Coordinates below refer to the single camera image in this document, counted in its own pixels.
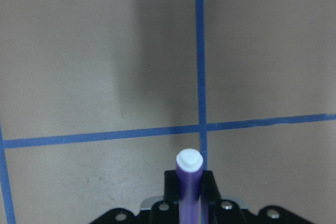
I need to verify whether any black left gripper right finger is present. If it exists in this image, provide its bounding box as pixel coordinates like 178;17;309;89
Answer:
201;170;221;224

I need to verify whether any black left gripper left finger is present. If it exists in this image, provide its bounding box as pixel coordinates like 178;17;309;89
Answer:
164;170;179;223

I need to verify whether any purple highlighter pen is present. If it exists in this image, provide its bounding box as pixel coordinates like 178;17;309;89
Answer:
176;148;203;223

